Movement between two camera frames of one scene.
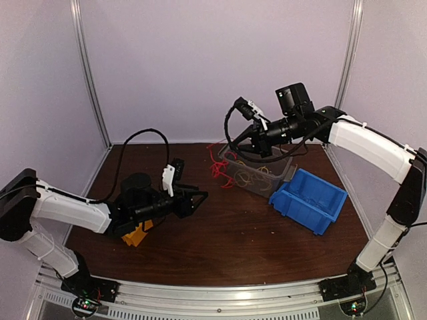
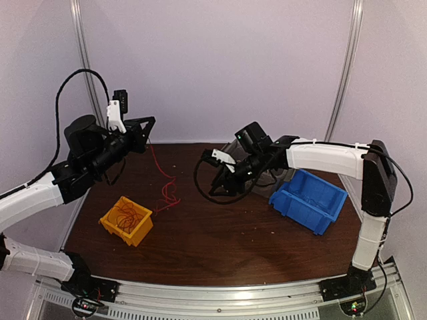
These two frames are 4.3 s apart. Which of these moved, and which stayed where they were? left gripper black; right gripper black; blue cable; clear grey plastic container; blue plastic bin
Moved: left gripper black; right gripper black
Stayed: clear grey plastic container; blue plastic bin; blue cable
